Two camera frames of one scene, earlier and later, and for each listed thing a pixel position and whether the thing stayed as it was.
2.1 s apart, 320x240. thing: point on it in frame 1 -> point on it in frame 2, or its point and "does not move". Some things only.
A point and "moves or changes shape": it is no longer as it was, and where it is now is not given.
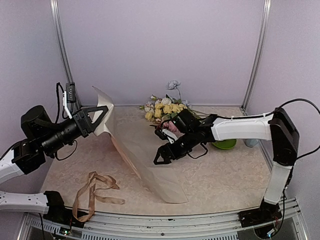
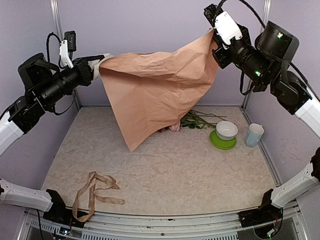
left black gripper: x=82 y=121 -> x=85 y=73
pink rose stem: x=172 y=127 does not move
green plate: x=227 y=144 does not move
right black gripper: x=162 y=150 -> x=222 y=59
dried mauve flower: x=157 y=121 -> x=163 y=129
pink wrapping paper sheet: x=148 y=168 -> x=152 y=92
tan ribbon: x=97 y=182 does not move
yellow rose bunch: x=162 y=109 moves or changes shape
